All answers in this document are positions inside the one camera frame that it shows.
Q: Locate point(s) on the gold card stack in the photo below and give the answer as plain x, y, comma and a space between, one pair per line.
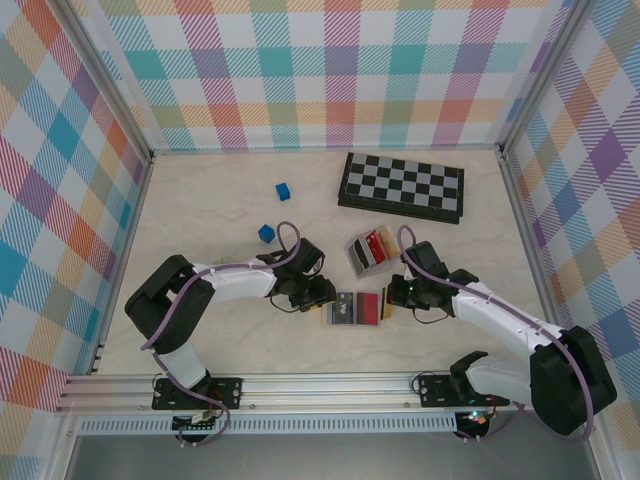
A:
389, 242

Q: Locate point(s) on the aluminium frame bar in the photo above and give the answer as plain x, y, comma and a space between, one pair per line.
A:
124, 260
325, 149
517, 200

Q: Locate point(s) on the beige card holder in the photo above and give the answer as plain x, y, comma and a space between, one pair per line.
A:
357, 325

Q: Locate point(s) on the aluminium frame post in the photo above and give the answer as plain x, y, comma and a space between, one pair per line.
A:
105, 80
547, 75

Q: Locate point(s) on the small green circuit board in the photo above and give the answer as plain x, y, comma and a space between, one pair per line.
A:
200, 419

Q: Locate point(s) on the red card stack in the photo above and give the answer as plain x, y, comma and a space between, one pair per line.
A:
376, 247

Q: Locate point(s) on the wide aluminium mounting rail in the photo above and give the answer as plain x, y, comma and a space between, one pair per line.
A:
325, 390

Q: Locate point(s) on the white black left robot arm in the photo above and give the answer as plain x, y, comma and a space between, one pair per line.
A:
240, 282

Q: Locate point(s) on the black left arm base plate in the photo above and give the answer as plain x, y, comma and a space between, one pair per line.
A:
230, 392

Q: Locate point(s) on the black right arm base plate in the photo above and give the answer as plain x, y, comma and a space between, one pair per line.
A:
435, 390

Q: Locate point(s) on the black VIP card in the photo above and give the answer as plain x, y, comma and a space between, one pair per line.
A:
345, 307

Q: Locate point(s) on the folded black chessboard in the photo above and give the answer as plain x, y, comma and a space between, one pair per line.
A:
400, 185

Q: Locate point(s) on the single red card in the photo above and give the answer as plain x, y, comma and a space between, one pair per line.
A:
368, 307

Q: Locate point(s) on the blue cube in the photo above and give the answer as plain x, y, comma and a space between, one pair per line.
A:
283, 191
266, 233

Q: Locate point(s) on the box of coloured blocks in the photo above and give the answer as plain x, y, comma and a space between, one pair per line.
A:
362, 272

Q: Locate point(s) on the gold VIP card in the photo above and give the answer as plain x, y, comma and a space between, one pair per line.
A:
386, 312

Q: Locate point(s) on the circuit board with lit LEDs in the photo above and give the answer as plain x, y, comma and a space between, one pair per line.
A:
475, 420

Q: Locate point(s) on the silver card stack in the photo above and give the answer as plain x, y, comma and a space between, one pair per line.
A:
361, 255

